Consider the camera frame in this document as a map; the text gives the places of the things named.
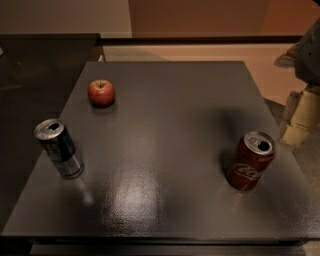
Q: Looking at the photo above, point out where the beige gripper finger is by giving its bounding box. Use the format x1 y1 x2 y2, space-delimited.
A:
280 85 320 146
274 43 299 68

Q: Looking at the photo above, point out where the red coke can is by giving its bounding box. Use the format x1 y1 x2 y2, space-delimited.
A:
226 131 276 191

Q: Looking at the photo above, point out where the blue silver energy drink can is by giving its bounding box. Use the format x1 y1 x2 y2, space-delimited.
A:
34 119 84 179

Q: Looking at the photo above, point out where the red apple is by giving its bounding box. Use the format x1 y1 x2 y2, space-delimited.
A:
87 80 115 108

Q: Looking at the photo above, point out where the dark side counter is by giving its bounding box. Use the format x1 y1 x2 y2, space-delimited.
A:
0 34 97 232

